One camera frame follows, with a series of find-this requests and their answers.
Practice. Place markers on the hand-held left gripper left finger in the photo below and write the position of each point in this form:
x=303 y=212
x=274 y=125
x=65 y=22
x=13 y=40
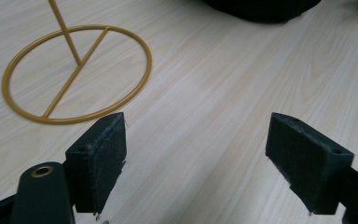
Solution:
x=101 y=161

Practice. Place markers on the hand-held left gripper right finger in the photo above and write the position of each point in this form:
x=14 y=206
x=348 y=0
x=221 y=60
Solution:
x=307 y=168

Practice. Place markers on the black object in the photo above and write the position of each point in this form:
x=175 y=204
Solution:
x=261 y=9

